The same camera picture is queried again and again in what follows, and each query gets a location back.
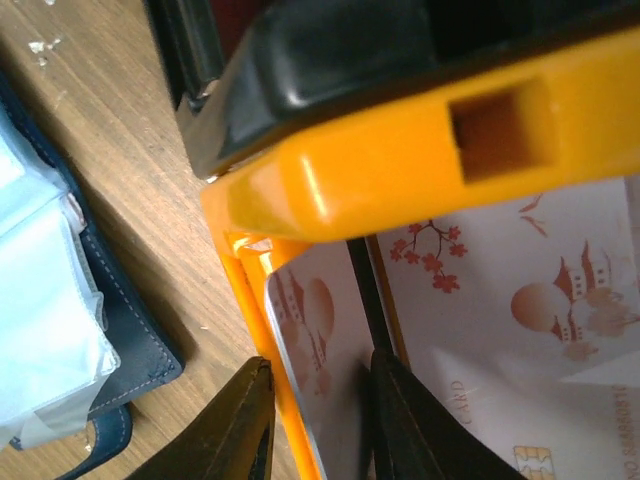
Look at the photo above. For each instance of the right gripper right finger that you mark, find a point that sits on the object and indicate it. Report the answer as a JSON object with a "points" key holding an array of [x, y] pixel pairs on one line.
{"points": [[415, 437]]}

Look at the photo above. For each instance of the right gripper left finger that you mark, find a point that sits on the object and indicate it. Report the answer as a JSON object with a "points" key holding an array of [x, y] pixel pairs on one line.
{"points": [[232, 438]]}

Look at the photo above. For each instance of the white pink cards stack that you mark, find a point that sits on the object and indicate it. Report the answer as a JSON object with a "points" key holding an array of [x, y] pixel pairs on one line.
{"points": [[522, 318]]}

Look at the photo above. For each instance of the orange bin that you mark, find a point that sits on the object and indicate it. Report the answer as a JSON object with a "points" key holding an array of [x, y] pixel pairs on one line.
{"points": [[554, 120]]}

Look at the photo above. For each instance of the black bin left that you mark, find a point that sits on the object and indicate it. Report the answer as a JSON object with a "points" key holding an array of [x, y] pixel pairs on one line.
{"points": [[242, 75]]}

